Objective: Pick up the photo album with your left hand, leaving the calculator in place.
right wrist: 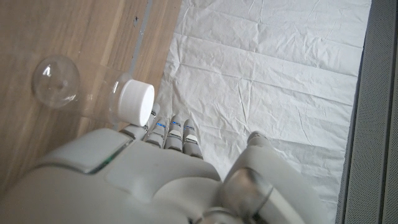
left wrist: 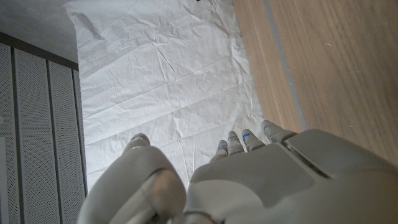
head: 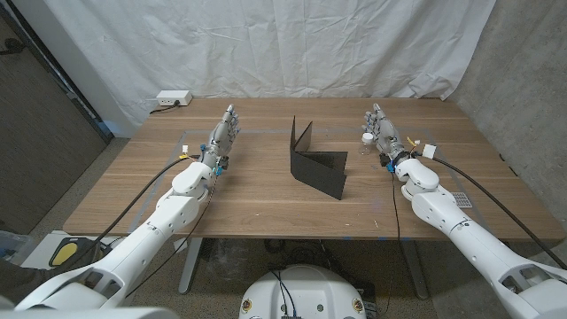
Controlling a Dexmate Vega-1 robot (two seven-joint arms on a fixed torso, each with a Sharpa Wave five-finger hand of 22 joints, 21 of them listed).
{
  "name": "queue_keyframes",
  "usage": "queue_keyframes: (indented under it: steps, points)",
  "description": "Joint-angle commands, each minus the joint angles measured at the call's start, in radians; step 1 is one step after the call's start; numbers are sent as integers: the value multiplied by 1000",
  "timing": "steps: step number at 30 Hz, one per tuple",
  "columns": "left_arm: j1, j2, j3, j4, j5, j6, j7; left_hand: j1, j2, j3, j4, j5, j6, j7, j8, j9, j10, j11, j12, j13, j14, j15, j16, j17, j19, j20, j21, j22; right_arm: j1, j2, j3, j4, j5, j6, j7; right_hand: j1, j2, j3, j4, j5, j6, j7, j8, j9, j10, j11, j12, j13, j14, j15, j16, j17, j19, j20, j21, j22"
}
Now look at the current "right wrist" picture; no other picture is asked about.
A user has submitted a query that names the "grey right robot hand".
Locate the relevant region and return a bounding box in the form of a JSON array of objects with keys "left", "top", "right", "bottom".
[{"left": 0, "top": 103, "right": 332, "bottom": 224}]

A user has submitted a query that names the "clear bottle with white cap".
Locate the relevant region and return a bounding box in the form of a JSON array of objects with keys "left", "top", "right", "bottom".
[{"left": 30, "top": 55, "right": 155, "bottom": 128}]

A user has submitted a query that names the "white wrinkled backdrop cloth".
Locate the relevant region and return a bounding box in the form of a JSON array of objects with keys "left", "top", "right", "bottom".
[{"left": 155, "top": 0, "right": 373, "bottom": 223}]

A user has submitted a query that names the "grey perforated wall panel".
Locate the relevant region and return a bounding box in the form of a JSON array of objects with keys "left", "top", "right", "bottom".
[{"left": 335, "top": 0, "right": 398, "bottom": 224}]

